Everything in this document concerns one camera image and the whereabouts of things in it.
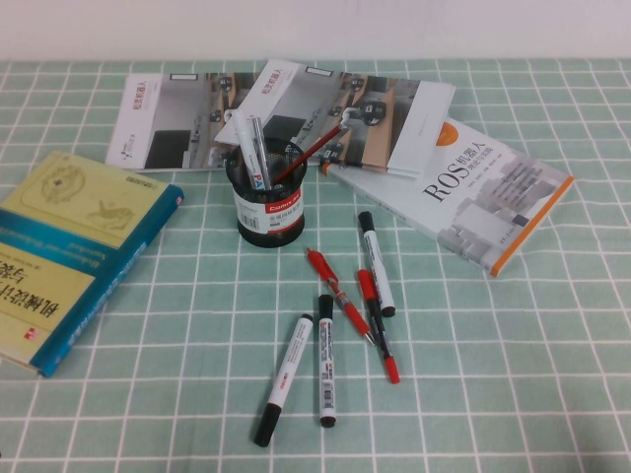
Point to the grey silver pen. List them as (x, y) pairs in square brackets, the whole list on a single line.
[(259, 143)]

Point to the black mesh pen holder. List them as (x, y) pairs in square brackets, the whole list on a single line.
[(286, 231)]

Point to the red gel pen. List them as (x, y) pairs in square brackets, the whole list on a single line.
[(340, 295)]

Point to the red and black double-ended pen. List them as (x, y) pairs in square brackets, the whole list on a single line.
[(392, 372)]

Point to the white marker with black cap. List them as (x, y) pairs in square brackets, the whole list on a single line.
[(377, 256), (288, 364)]

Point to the red pencil with white cap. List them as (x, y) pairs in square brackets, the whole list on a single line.
[(315, 145)]

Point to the white paint marker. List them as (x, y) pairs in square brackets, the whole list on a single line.
[(244, 133)]

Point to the white barcode marker black cap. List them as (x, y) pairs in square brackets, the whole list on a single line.
[(326, 364)]

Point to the white booklet with office photo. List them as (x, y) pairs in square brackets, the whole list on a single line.
[(394, 123)]

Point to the white ROS book orange edge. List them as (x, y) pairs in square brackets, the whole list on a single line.
[(468, 207)]

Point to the white and grey booklet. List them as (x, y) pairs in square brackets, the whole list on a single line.
[(162, 113)]

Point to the yellow and teal book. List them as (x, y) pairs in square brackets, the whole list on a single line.
[(49, 246)]

